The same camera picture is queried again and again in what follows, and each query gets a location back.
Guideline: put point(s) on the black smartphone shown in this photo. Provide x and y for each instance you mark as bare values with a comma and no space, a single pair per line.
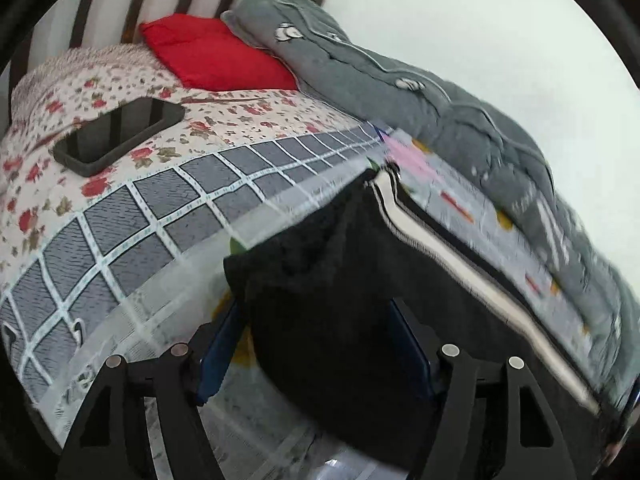
100,145

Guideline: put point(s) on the black pants with striped waistband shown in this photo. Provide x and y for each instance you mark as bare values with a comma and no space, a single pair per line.
325,285

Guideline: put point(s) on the red pillow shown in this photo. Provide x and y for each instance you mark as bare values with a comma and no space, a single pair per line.
220,57

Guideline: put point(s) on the floral bedsheet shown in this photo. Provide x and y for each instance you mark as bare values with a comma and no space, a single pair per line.
225,120

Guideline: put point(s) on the fruit print checked blanket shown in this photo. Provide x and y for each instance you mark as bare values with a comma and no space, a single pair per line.
125,240

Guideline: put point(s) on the grey quilt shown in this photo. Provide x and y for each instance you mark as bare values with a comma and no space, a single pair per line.
400,85

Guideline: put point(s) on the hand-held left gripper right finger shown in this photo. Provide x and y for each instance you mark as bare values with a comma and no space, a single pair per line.
411,355

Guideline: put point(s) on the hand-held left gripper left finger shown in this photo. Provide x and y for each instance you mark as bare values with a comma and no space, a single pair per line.
219,355

